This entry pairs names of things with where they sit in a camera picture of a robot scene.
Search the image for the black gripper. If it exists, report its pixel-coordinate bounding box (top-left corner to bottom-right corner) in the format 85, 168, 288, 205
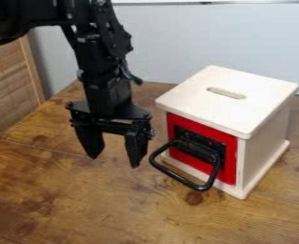
68, 60, 153, 168

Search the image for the black metal drawer handle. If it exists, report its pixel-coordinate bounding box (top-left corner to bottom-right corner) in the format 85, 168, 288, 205
149, 125, 228, 193

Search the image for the red drawer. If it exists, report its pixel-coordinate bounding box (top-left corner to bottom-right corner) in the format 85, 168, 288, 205
166, 112, 237, 185

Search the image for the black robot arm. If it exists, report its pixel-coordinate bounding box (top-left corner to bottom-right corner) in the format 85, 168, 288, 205
0, 0, 152, 168

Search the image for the wooden slatted panel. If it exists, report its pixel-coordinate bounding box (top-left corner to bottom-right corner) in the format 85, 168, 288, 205
0, 37, 45, 134

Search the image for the light wooden box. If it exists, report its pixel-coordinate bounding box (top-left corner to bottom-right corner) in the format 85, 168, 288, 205
149, 66, 299, 199

